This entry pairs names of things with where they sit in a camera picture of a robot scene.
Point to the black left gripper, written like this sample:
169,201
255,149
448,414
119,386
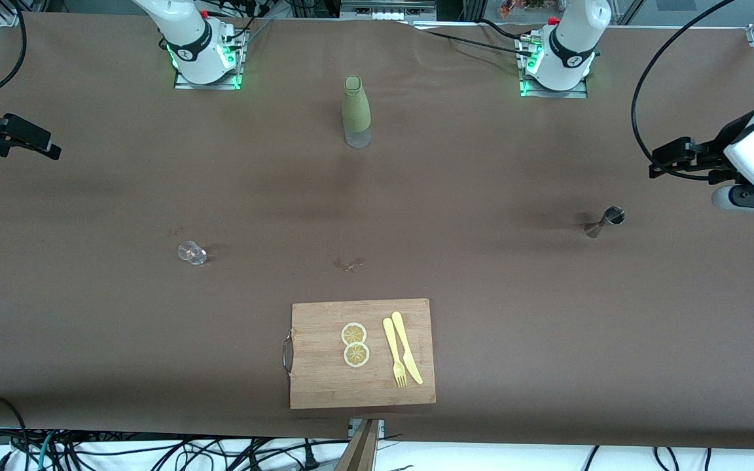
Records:
711,159

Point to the steel jigger measuring cup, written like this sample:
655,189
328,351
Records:
612,214

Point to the clear glass shaker cup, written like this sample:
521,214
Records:
192,253

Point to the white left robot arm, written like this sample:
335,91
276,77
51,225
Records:
573,39

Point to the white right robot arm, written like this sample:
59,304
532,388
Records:
187,39

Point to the orange patterned package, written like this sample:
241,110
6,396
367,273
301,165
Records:
514,6

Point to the yellow plastic knife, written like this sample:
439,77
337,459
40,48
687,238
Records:
403,340

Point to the green sleeved glass bottle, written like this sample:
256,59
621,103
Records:
357,111

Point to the grey metal box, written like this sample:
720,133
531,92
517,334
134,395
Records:
387,8

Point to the yellow plastic fork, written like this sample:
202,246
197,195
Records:
392,347

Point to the yellow lemon slice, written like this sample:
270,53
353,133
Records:
356,354
353,333

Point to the wooden cutting board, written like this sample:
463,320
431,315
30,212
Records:
364,392

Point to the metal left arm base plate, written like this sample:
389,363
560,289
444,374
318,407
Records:
554,94

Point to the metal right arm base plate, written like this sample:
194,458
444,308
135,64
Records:
207,86

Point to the metal post bracket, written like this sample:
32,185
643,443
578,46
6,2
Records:
353,428

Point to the wooden post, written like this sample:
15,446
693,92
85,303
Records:
360,451

